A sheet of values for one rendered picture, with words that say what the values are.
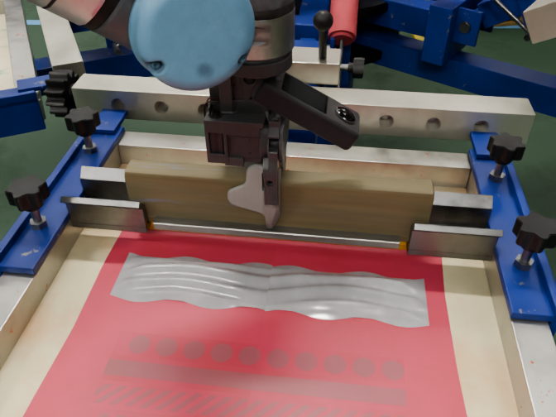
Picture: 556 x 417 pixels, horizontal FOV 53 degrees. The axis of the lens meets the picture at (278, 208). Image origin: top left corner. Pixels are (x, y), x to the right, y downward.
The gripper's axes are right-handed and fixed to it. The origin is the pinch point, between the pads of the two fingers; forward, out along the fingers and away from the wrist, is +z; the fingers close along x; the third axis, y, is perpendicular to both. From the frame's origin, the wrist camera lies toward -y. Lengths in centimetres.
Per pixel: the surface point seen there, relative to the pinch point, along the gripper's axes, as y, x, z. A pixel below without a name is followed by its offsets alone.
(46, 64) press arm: 55, -51, 8
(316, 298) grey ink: -5.5, 9.2, 5.1
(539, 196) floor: -93, -142, 101
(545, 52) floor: -131, -290, 102
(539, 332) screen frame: -27.9, 13.7, 2.0
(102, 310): 18.1, 13.5, 5.4
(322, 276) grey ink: -5.9, 6.0, 4.9
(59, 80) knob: 36.1, -21.8, -3.9
